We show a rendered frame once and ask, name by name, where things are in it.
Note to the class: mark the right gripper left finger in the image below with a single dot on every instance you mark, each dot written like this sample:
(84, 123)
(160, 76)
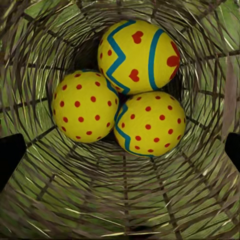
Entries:
(12, 150)

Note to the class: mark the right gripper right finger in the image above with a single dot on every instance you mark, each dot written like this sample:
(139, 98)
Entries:
(232, 148)

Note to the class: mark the easter egg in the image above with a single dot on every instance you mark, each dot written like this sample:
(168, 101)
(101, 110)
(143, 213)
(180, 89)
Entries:
(137, 56)
(150, 124)
(85, 106)

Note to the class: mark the wicker basket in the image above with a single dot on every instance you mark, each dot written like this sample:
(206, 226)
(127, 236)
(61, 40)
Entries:
(99, 16)

